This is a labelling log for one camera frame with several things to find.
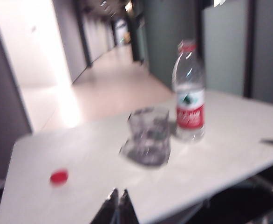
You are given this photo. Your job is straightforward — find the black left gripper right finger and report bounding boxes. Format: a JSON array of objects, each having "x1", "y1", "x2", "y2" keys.
[{"x1": 119, "y1": 188, "x2": 141, "y2": 224}]

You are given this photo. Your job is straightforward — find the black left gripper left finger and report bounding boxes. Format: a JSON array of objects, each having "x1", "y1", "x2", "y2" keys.
[{"x1": 96, "y1": 188, "x2": 121, "y2": 224}]

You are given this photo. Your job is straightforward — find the clear water bottle red label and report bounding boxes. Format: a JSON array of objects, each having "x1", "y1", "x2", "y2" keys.
[{"x1": 171, "y1": 39, "x2": 207, "y2": 143}]

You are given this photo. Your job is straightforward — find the red plastic bottle cap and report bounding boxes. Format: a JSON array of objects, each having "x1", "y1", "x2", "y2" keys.
[{"x1": 49, "y1": 168, "x2": 70, "y2": 185}]

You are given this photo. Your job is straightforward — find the clear faceted drinking glass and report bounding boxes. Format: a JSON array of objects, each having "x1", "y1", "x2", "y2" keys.
[{"x1": 119, "y1": 106, "x2": 172, "y2": 168}]

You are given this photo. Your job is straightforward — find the grey scissor-lift table frame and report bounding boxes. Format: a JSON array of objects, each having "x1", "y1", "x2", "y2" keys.
[{"x1": 206, "y1": 171, "x2": 273, "y2": 224}]

